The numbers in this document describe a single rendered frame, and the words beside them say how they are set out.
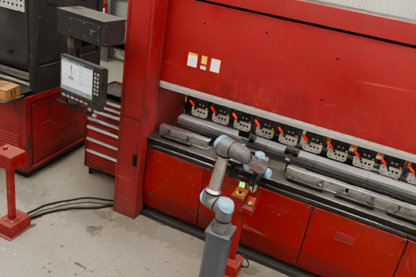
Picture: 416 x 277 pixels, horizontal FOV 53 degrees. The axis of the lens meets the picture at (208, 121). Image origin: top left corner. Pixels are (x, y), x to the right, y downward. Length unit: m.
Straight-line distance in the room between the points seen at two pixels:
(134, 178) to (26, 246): 1.07
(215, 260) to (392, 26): 2.01
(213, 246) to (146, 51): 1.63
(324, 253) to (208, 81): 1.72
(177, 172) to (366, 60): 1.87
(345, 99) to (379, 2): 4.26
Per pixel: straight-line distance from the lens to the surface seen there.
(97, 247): 3.94
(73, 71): 3.48
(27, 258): 3.89
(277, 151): 3.81
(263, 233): 3.80
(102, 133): 4.51
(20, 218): 4.11
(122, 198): 4.20
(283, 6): 3.21
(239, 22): 3.34
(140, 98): 3.64
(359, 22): 3.15
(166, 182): 3.95
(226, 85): 3.47
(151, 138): 3.84
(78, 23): 3.38
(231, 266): 3.74
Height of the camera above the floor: 2.60
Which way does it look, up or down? 23 degrees down
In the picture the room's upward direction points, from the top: 9 degrees clockwise
